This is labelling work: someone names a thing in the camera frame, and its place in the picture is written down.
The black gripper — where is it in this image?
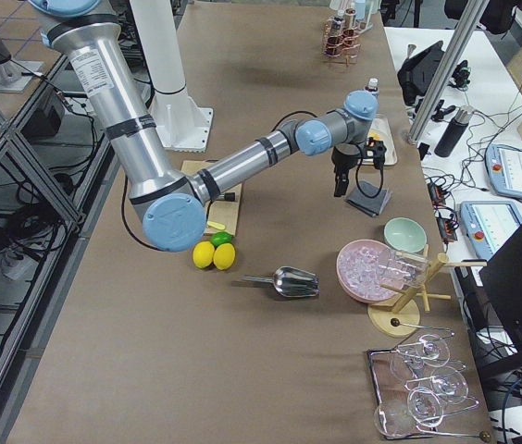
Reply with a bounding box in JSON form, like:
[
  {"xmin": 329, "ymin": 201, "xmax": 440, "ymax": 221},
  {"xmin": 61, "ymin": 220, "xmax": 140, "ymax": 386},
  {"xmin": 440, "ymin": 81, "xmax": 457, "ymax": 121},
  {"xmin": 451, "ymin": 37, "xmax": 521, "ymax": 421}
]
[{"xmin": 331, "ymin": 144, "xmax": 361, "ymax": 197}]

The white round plate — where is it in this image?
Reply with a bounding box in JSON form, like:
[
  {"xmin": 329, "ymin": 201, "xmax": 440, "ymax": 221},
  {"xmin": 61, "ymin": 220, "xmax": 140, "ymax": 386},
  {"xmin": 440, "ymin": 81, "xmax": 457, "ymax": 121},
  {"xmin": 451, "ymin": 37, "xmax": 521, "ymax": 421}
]
[{"xmin": 368, "ymin": 119, "xmax": 390, "ymax": 148}]

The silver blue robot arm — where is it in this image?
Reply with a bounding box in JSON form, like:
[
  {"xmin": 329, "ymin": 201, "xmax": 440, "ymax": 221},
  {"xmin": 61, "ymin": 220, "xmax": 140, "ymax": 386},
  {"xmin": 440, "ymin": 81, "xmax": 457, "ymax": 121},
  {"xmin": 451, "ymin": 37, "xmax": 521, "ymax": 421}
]
[{"xmin": 31, "ymin": 1, "xmax": 378, "ymax": 252}]

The cream rabbit tray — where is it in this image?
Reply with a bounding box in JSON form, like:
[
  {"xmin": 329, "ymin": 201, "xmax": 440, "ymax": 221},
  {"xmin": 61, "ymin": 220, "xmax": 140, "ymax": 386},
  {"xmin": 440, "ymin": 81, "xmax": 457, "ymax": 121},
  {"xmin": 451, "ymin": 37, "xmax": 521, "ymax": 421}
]
[{"xmin": 372, "ymin": 114, "xmax": 398, "ymax": 167}]

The dark drink bottle on tray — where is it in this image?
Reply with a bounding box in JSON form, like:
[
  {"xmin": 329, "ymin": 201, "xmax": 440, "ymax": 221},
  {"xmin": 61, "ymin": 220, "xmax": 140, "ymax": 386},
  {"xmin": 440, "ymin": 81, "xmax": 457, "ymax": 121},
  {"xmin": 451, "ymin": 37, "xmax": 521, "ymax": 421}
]
[{"xmin": 365, "ymin": 78, "xmax": 379, "ymax": 97}]

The grey folded cloth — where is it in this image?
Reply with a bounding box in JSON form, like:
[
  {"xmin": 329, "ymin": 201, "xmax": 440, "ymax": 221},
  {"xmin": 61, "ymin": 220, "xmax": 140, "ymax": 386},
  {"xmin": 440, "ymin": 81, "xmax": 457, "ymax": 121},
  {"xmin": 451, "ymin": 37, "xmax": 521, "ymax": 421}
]
[{"xmin": 345, "ymin": 180, "xmax": 392, "ymax": 217}]

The green bowl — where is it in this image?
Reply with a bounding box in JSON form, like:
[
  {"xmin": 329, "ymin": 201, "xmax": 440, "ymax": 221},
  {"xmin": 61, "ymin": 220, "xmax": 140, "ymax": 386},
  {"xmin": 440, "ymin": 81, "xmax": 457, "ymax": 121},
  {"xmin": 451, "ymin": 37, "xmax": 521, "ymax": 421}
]
[{"xmin": 383, "ymin": 217, "xmax": 427, "ymax": 253}]

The pink bowl with ice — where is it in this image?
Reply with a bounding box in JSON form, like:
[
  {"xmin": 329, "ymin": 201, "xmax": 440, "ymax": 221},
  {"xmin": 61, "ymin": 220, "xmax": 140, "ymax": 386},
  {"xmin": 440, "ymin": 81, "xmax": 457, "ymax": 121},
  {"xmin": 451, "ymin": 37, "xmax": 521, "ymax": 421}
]
[{"xmin": 336, "ymin": 240, "xmax": 401, "ymax": 304}]

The metal scoop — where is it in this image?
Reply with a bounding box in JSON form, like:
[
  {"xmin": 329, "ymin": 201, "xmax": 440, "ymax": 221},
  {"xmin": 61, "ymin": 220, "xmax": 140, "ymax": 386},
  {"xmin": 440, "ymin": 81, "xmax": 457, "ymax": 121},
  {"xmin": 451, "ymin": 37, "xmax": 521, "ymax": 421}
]
[{"xmin": 242, "ymin": 266, "xmax": 319, "ymax": 299}]

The black thermos bottle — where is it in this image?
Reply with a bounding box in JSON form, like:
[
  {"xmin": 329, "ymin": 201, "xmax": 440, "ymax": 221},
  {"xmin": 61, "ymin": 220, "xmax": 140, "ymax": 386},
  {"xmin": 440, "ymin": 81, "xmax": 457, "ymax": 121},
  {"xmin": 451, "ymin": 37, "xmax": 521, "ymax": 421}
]
[{"xmin": 434, "ymin": 105, "xmax": 475, "ymax": 157}]

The wooden cutting board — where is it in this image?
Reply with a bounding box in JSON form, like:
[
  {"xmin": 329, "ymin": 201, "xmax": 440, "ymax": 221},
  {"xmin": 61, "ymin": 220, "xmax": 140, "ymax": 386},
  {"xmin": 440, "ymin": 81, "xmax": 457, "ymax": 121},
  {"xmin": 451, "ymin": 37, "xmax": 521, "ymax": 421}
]
[{"xmin": 180, "ymin": 160, "xmax": 242, "ymax": 235}]

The yellow plastic knife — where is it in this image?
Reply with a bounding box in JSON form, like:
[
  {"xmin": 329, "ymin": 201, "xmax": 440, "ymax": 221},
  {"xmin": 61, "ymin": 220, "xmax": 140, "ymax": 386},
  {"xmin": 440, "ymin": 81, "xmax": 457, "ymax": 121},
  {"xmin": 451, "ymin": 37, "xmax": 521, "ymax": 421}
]
[{"xmin": 206, "ymin": 221, "xmax": 226, "ymax": 230}]

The green lime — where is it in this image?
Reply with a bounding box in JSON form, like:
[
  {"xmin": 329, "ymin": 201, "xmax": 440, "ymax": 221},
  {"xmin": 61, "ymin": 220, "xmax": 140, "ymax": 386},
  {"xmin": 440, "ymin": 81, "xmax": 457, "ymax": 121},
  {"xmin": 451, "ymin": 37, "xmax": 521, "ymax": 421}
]
[{"xmin": 209, "ymin": 231, "xmax": 233, "ymax": 248}]

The yellow lemon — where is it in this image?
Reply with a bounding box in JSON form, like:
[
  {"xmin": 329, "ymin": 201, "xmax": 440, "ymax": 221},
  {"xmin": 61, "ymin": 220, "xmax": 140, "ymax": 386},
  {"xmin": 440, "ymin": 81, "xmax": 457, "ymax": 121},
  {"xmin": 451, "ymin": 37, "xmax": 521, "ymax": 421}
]
[
  {"xmin": 192, "ymin": 240, "xmax": 216, "ymax": 269},
  {"xmin": 213, "ymin": 243, "xmax": 236, "ymax": 270}
]

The black equipment case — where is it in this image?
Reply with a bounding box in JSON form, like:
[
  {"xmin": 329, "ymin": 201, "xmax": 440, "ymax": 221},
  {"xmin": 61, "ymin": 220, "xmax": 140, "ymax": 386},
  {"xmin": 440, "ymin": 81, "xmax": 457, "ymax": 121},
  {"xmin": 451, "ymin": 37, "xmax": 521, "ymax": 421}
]
[{"xmin": 397, "ymin": 41, "xmax": 444, "ymax": 105}]

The wooden glass tree stand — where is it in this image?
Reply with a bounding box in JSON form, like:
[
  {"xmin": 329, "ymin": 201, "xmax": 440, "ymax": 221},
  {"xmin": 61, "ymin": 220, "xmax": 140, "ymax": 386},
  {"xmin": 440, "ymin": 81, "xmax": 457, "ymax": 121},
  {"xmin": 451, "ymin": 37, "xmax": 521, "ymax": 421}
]
[{"xmin": 367, "ymin": 249, "xmax": 488, "ymax": 338}]

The bottle in rack rear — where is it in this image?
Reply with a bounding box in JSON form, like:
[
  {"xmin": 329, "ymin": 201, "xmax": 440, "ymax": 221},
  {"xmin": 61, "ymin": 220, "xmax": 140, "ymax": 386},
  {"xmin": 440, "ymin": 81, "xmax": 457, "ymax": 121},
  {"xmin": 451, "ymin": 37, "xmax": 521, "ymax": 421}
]
[{"xmin": 327, "ymin": 17, "xmax": 343, "ymax": 48}]

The bottle in rack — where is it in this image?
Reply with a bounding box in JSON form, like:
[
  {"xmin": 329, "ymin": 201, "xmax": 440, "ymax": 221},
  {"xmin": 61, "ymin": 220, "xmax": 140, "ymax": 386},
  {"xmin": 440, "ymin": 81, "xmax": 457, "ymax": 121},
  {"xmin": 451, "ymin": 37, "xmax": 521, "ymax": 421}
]
[
  {"xmin": 342, "ymin": 7, "xmax": 357, "ymax": 38},
  {"xmin": 327, "ymin": 17, "xmax": 343, "ymax": 48}
]

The near teach pendant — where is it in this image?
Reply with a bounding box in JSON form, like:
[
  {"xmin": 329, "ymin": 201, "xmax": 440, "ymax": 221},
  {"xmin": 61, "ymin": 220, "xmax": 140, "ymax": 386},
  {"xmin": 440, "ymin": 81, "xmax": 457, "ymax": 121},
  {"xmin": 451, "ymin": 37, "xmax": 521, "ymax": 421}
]
[{"xmin": 459, "ymin": 201, "xmax": 522, "ymax": 260}]

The teach pendant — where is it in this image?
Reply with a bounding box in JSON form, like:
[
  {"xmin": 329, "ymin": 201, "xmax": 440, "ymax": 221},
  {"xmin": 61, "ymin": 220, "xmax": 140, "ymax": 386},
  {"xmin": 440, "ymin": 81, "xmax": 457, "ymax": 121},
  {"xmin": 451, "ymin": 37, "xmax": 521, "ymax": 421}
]
[
  {"xmin": 485, "ymin": 143, "xmax": 522, "ymax": 199},
  {"xmin": 459, "ymin": 201, "xmax": 522, "ymax": 260}
]

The bottle in rack front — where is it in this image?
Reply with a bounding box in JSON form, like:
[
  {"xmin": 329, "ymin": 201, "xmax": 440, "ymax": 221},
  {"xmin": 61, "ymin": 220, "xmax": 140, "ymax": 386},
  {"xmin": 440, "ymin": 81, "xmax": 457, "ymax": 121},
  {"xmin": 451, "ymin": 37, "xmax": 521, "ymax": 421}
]
[{"xmin": 342, "ymin": 7, "xmax": 357, "ymax": 38}]

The far teach pendant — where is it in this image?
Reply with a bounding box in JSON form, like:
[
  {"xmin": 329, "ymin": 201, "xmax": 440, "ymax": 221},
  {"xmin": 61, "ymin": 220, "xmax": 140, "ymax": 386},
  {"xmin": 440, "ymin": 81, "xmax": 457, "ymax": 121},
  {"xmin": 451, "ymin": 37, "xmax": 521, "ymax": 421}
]
[{"xmin": 485, "ymin": 143, "xmax": 522, "ymax": 199}]

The metal glass drying rack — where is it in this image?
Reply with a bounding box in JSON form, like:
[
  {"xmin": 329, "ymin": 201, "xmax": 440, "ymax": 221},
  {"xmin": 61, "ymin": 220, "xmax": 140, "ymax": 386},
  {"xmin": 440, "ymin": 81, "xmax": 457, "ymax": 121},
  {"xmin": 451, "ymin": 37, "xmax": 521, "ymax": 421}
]
[{"xmin": 367, "ymin": 326, "xmax": 491, "ymax": 443}]

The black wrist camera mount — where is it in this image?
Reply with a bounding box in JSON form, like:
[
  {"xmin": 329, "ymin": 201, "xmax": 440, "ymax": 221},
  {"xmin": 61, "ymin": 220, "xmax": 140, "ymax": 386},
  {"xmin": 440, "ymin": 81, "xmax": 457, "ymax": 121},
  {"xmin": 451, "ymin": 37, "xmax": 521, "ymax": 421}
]
[{"xmin": 362, "ymin": 138, "xmax": 387, "ymax": 170}]

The copper wire bottle rack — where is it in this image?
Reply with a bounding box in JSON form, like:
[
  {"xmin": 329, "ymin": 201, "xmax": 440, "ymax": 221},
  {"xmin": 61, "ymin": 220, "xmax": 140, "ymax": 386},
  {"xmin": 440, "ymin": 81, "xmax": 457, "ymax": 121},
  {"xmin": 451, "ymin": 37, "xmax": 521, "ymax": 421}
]
[{"xmin": 321, "ymin": 9, "xmax": 361, "ymax": 66}]

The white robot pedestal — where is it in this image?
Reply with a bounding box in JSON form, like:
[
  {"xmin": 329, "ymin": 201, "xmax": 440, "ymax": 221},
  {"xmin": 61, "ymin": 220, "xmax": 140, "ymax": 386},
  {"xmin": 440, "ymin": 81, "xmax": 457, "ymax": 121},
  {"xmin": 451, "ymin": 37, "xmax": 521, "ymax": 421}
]
[{"xmin": 130, "ymin": 0, "xmax": 214, "ymax": 153}]

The aluminium frame post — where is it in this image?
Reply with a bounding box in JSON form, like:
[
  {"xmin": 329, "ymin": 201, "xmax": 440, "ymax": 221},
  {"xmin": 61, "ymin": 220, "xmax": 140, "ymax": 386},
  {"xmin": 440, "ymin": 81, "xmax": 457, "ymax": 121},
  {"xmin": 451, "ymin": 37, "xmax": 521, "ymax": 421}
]
[{"xmin": 407, "ymin": 0, "xmax": 489, "ymax": 144}]

